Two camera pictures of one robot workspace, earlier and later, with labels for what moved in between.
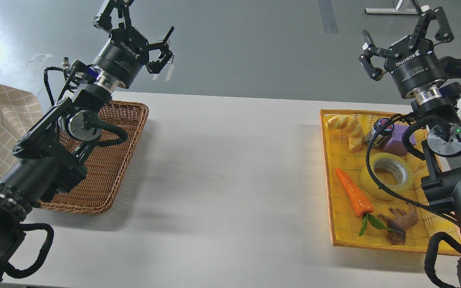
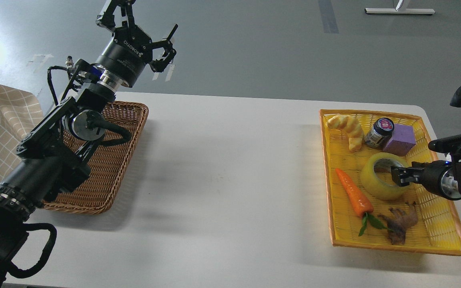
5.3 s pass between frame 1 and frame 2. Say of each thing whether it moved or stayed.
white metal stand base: stayed
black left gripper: stayed
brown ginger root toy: stayed
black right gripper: moved
